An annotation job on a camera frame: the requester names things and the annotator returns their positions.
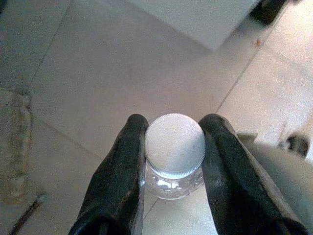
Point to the beige rug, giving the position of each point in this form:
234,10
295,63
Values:
12,147

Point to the white cabinet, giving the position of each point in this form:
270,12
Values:
183,19

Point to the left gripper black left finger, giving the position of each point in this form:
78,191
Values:
117,186

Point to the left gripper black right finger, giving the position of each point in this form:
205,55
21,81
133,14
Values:
234,181

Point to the clear bottle white cap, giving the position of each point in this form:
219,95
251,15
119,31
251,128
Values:
174,142

